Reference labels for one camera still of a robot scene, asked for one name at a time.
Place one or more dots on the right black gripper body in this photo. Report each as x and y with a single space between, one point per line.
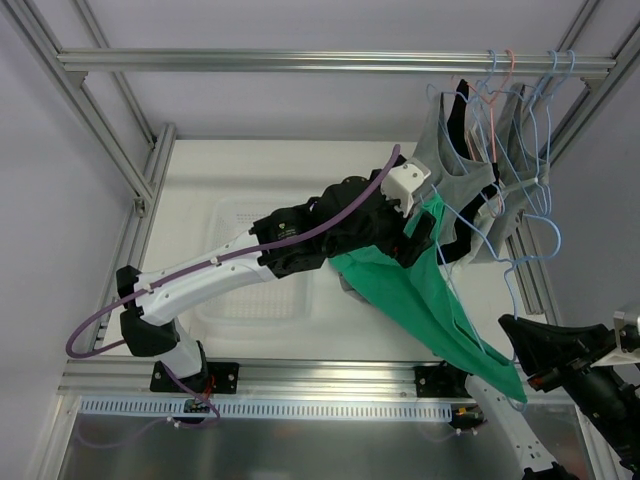
542 378

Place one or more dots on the green tank top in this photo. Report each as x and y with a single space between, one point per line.
419 299

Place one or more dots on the light grey tank top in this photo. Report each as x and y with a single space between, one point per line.
427 151

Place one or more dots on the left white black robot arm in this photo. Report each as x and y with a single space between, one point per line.
290 240

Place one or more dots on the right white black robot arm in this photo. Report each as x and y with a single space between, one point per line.
523 454

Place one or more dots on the black tank top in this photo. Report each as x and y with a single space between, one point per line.
474 176

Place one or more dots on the white tank top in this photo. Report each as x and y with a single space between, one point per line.
478 216

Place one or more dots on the dark grey tank top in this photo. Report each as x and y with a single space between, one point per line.
522 174

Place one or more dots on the white plastic basket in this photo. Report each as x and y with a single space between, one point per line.
273 304

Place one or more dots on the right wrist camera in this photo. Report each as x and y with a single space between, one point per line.
626 335

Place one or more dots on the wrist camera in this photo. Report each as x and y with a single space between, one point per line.
626 335
402 184

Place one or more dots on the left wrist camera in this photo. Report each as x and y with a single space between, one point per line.
402 184

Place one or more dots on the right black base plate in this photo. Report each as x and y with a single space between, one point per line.
440 381

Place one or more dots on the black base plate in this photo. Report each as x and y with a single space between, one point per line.
215 378
440 381

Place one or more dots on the aluminium hanging rail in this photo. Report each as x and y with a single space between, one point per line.
239 60

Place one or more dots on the pink wire hanger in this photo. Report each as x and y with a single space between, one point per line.
482 93

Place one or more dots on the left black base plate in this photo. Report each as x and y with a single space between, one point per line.
215 378

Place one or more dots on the left aluminium frame post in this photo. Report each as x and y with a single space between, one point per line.
145 182

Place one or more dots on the aluminium front rail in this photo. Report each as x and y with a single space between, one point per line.
292 379

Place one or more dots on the white slotted cable duct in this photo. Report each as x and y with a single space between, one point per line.
268 409

